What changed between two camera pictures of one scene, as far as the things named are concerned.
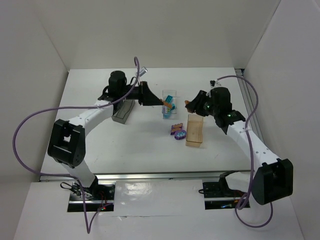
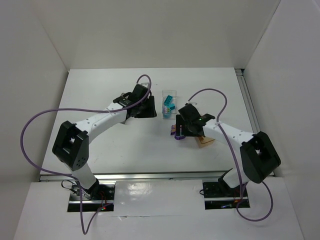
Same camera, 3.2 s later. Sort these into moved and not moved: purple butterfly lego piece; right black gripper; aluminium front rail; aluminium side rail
Moved: right black gripper
Not moved: aluminium front rail; aluminium side rail; purple butterfly lego piece
